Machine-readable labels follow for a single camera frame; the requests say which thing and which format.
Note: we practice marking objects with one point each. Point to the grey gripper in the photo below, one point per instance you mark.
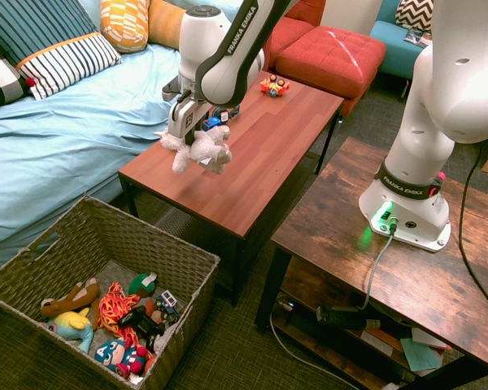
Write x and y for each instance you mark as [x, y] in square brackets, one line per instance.
[185, 118]

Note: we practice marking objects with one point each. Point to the white unicorn stuffed toy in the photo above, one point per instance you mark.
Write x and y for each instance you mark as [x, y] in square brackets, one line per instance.
[205, 149]

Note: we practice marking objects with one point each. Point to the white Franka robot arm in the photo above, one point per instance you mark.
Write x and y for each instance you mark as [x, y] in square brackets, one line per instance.
[431, 101]

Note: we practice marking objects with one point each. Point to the blue police toy car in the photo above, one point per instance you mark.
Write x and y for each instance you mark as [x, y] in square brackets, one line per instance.
[211, 123]

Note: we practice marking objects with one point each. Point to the orange toy robot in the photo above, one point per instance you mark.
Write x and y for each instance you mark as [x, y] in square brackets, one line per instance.
[274, 86]

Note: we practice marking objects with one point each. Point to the grey woven basket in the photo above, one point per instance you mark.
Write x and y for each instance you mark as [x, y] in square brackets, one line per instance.
[118, 229]

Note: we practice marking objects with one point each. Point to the blue white toy truck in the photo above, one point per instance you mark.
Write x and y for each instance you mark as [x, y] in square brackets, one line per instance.
[166, 301]

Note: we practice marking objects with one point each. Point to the pale grey plush toy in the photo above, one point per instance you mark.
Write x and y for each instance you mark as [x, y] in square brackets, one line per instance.
[162, 341]

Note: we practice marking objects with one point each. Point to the red wood coffee table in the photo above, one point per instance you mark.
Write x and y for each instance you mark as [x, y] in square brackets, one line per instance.
[268, 142]

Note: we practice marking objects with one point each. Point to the bed with light blue sheet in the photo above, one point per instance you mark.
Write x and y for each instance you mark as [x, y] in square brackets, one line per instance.
[85, 134]

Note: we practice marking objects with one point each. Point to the plain orange pillow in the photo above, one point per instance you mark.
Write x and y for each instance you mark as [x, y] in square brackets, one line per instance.
[164, 24]

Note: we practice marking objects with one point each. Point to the yellow patterned pillow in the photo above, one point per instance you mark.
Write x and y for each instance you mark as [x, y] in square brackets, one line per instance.
[124, 24]

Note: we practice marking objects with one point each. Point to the red sofa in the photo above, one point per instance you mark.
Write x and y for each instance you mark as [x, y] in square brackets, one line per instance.
[288, 34]

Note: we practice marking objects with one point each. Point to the white blue striped pillow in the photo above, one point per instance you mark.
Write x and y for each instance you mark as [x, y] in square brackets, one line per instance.
[65, 65]

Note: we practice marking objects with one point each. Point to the green round plush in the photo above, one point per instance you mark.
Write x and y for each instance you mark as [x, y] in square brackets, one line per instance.
[140, 284]

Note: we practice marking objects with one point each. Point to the red tufted ottoman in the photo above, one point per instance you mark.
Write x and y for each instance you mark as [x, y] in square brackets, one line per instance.
[329, 53]

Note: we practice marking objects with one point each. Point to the rustic brown wood table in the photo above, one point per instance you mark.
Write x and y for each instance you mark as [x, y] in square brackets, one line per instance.
[329, 231]

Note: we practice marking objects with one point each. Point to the orange flame pattern plush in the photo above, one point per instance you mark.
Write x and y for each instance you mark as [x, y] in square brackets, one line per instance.
[114, 304]

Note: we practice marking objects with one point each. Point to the black game controller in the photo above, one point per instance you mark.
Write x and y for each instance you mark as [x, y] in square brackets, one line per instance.
[140, 321]

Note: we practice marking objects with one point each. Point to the brown dog plush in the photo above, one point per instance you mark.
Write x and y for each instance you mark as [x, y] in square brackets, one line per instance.
[81, 294]

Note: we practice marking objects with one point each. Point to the dark blue striped pillow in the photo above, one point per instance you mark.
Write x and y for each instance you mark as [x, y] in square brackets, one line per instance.
[32, 28]

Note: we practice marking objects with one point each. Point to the black white checkered pillow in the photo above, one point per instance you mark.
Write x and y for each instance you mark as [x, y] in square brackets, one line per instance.
[0, 81]

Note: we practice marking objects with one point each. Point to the blue yellow pony plush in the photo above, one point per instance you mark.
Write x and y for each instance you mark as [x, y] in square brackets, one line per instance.
[71, 323]

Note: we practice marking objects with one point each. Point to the teal armchair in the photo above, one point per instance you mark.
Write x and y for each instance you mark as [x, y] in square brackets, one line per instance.
[392, 46]

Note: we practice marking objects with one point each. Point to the Captain America plush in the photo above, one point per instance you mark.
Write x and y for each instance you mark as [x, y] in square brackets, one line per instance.
[111, 353]

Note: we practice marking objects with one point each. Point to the black power adapter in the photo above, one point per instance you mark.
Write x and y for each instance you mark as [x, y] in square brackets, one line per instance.
[341, 317]

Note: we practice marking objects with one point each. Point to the magazine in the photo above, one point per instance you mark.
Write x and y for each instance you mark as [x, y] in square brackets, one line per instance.
[415, 37]

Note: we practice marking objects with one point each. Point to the black white chevron pillow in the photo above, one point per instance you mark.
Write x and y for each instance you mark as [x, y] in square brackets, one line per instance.
[415, 14]

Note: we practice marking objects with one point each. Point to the white paper sheet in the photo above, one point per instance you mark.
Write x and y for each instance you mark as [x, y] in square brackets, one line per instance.
[376, 341]

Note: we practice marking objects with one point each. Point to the teal envelope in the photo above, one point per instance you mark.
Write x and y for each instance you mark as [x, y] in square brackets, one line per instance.
[421, 355]

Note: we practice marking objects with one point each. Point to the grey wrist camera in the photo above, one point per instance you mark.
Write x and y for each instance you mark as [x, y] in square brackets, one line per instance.
[171, 91]

